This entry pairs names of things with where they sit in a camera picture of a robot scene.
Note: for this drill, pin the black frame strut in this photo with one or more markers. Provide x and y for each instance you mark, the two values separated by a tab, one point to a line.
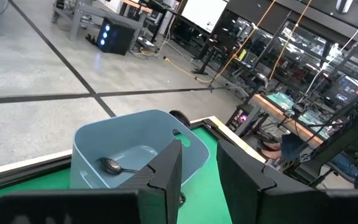
337	140

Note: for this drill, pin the black curved loop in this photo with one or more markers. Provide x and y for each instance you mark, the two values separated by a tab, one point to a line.
180	116

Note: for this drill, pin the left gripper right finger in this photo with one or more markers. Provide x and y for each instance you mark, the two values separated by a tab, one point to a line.
247	193

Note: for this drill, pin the large white display screen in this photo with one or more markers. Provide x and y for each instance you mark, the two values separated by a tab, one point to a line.
204	14

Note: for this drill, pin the all-metal spoon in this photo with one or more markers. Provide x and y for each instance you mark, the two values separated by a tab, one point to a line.
110	166

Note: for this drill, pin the grey-blue plastic tub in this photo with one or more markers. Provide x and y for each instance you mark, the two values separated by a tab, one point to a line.
129	137

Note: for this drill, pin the black computer tower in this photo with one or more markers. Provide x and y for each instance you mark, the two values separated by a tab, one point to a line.
117	37

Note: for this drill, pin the black pedestal stand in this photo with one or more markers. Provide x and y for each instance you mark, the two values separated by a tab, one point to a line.
207	56

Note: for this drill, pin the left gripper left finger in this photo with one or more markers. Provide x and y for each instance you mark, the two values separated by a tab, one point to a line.
160	186

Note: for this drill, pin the wooden workbench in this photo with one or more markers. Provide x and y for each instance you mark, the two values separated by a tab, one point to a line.
272	107

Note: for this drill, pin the green table mat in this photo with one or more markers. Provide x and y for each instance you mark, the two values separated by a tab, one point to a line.
204	193

